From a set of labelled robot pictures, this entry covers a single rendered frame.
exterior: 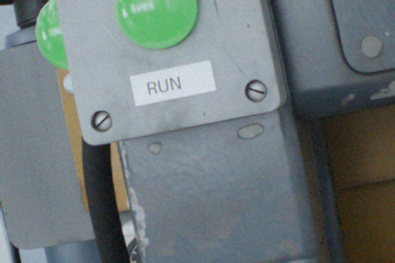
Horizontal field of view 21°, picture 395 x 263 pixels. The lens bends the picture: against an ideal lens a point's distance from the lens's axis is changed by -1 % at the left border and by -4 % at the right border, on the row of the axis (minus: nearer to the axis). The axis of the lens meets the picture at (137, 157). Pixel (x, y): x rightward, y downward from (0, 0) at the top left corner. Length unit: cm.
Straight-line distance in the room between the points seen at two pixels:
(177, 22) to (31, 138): 49
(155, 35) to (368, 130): 32
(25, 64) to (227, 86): 49
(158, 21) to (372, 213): 38
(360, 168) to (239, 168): 25
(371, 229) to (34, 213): 28
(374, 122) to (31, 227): 32
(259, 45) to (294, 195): 8
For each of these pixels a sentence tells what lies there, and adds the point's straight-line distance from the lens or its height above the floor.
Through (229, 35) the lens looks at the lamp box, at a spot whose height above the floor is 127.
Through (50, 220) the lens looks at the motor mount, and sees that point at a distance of 87.
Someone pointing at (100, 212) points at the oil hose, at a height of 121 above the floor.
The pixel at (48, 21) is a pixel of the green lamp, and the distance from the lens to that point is 41.
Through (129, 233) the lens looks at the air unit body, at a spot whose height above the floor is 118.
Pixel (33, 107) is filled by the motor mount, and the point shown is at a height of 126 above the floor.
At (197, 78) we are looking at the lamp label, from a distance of 39.
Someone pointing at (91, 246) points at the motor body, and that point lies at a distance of 89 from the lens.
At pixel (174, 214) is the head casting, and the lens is 44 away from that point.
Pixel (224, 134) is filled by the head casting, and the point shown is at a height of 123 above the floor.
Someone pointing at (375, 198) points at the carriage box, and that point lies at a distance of 73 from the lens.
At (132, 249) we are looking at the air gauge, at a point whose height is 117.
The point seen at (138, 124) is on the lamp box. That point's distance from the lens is 40.
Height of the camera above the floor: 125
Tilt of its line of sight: 3 degrees down
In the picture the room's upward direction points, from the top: 11 degrees counter-clockwise
